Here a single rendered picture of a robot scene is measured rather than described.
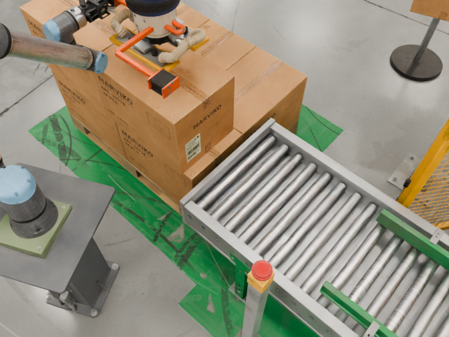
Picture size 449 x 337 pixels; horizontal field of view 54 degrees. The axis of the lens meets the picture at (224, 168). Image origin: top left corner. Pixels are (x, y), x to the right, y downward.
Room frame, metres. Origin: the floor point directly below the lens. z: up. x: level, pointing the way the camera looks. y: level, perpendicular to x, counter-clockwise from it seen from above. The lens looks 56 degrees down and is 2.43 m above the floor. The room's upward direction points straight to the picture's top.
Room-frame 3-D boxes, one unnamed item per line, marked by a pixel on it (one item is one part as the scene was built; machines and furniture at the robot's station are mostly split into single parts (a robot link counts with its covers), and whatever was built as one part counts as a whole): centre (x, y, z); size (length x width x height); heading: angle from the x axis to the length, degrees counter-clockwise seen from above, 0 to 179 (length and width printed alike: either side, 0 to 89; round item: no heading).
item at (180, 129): (1.59, 0.31, 0.74); 0.60 x 0.40 x 0.40; 48
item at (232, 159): (1.30, -0.03, 0.58); 0.70 x 0.03 x 0.06; 138
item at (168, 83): (1.19, 0.23, 1.24); 0.09 x 0.08 x 0.05; 140
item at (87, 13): (1.63, 0.57, 1.24); 0.12 x 0.09 x 0.08; 140
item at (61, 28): (1.51, 0.68, 1.24); 0.12 x 0.09 x 0.10; 140
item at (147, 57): (1.51, 0.35, 1.14); 0.34 x 0.10 x 0.05; 50
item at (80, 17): (1.58, 0.63, 1.24); 0.09 x 0.05 x 0.10; 50
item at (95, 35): (2.00, 0.75, 0.74); 0.60 x 0.40 x 0.40; 48
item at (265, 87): (1.98, 0.28, 0.34); 1.20 x 1.00 x 0.40; 48
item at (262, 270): (0.55, -0.13, 1.02); 0.07 x 0.07 x 0.04
